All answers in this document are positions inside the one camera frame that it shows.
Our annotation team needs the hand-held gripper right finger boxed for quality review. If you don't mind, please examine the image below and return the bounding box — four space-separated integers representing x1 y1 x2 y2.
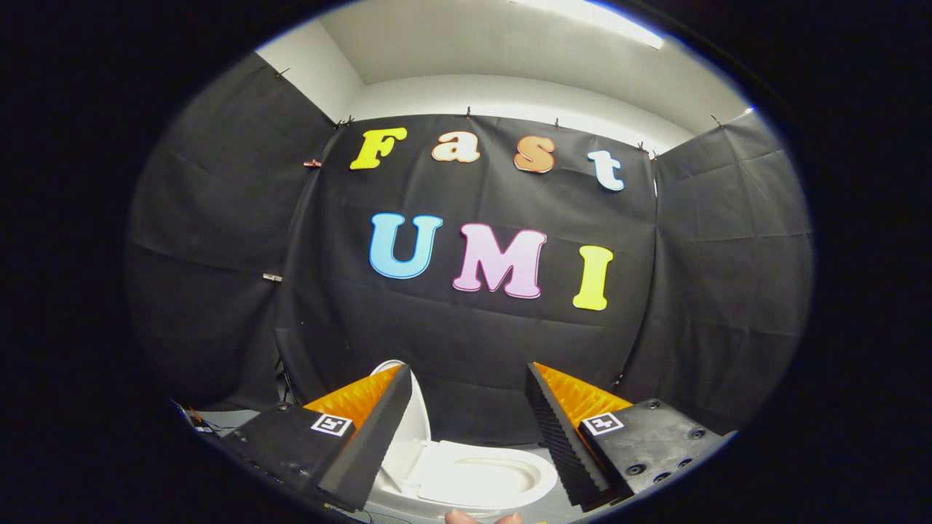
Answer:
526 362 732 510

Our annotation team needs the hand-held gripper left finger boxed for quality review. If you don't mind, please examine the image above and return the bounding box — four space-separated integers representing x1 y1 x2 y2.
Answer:
218 364 413 512

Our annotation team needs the black backdrop cloth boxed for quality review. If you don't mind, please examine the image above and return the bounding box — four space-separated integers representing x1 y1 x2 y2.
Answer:
124 52 815 446

